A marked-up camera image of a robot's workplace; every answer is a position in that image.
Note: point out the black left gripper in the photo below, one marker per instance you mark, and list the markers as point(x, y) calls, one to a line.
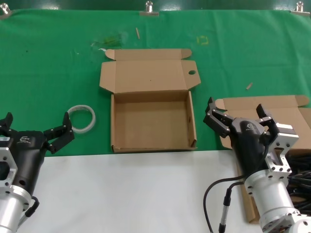
point(26, 155)

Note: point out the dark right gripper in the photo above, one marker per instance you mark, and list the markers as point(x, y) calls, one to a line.
point(247, 145)

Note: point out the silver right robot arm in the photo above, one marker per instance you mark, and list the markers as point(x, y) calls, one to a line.
point(269, 196)

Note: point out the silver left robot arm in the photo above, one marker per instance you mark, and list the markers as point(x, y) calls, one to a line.
point(12, 208)

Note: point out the empty open cardboard box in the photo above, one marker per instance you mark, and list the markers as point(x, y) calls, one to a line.
point(150, 121)

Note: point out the short wooden piece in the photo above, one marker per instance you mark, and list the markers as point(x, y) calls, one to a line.
point(249, 86)

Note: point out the clear tape roll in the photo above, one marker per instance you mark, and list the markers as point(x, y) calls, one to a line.
point(93, 119)

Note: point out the green table cloth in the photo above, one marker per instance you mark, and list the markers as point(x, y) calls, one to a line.
point(48, 60)

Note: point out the clear tape scraps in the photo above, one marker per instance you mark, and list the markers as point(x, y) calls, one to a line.
point(107, 40)

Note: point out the silver binder clip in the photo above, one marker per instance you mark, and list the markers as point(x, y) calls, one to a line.
point(300, 11)
point(149, 12)
point(4, 11)

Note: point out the thin wooden stick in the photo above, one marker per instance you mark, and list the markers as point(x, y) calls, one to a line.
point(137, 33)

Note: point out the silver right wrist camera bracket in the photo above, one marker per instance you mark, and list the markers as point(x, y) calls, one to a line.
point(281, 143)

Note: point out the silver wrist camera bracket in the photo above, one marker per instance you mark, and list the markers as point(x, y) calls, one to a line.
point(6, 167)
point(281, 143)

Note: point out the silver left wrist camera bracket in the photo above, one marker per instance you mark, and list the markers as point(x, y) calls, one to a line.
point(6, 167)

